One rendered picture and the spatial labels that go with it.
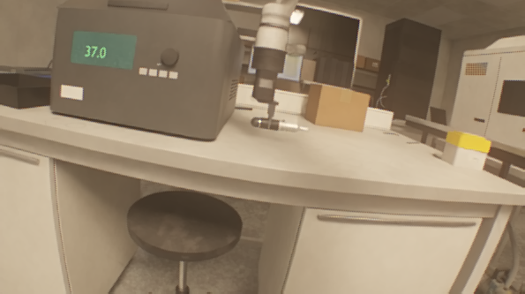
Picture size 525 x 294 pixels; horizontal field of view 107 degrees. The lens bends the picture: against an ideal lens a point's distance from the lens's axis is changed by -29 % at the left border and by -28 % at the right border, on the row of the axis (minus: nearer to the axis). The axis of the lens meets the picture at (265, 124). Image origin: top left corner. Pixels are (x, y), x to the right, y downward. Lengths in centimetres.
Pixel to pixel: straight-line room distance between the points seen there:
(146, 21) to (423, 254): 83
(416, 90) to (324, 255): 252
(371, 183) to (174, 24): 48
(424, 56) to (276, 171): 271
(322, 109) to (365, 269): 63
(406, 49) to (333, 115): 195
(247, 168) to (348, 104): 71
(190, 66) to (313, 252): 47
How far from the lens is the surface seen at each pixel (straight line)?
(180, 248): 69
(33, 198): 78
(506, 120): 146
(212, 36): 52
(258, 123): 61
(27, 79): 112
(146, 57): 56
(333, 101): 106
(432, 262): 79
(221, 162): 45
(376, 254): 68
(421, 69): 300
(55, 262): 86
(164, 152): 47
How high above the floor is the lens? 104
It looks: 10 degrees down
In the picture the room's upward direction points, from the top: 10 degrees clockwise
